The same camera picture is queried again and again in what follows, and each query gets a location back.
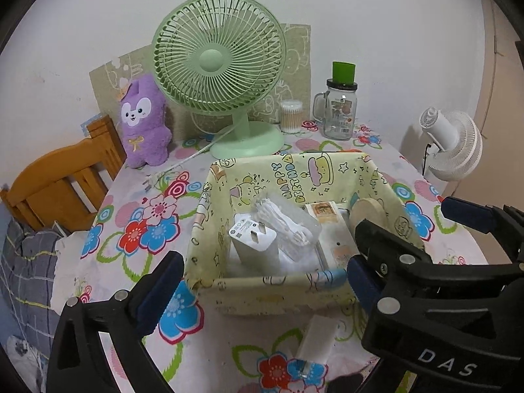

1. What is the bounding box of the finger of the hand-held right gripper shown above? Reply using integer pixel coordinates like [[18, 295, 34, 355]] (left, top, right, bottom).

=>
[[441, 196, 524, 265], [355, 219, 524, 342]]

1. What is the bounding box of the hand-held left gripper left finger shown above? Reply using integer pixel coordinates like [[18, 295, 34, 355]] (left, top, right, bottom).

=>
[[46, 251, 185, 393]]

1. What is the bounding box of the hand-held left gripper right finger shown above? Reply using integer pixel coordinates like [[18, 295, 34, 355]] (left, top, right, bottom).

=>
[[347, 255, 381, 314]]

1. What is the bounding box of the white power charger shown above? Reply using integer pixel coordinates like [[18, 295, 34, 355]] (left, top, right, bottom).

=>
[[228, 212, 281, 271], [295, 315, 339, 377]]

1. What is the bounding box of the round wooden cartoon ornament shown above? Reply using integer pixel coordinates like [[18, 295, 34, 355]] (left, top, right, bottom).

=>
[[349, 197, 388, 231]]

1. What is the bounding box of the small box with brown label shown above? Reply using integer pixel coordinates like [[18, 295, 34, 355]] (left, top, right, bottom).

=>
[[305, 201, 341, 225]]

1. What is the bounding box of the clear bag with white cable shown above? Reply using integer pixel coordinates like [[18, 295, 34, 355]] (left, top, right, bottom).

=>
[[253, 194, 322, 261]]

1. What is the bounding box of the yellow cartoon print box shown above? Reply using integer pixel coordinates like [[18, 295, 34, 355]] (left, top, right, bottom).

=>
[[183, 151, 426, 317]]

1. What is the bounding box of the white flat box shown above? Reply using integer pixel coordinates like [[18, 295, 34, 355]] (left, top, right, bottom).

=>
[[227, 209, 361, 275]]

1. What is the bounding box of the white standing fan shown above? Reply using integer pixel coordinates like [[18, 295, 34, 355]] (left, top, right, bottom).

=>
[[418, 106, 484, 183]]

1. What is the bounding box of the beige door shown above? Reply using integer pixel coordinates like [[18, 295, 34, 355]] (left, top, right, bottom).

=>
[[477, 0, 524, 197]]

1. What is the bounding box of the grey plaid bedding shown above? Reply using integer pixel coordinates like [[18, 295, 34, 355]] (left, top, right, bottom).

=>
[[0, 213, 62, 377]]

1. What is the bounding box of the white printed cloth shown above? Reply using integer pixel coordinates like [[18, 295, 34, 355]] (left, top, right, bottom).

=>
[[6, 333, 46, 393]]

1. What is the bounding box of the wooden chair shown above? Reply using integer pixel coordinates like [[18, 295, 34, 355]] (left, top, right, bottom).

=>
[[0, 115, 127, 234]]

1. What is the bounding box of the purple plush toy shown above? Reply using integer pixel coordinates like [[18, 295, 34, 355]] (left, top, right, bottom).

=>
[[120, 73, 173, 168]]

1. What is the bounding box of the glass jar with green lid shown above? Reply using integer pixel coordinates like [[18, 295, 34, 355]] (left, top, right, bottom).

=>
[[313, 61, 359, 140]]

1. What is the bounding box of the clear cotton swab container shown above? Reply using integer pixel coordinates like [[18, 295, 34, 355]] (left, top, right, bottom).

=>
[[280, 100, 304, 134]]

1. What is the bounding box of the green desk fan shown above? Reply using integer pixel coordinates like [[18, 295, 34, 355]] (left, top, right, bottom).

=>
[[152, 0, 286, 160]]

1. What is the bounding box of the beige cartoon print board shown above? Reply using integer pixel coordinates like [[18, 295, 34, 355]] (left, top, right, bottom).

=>
[[89, 22, 312, 148]]

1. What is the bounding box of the black standing fan cable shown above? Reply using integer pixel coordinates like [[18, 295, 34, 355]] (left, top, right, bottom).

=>
[[421, 143, 435, 175]]

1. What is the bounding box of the white fan power cable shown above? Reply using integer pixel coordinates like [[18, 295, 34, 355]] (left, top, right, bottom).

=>
[[143, 127, 238, 189]]

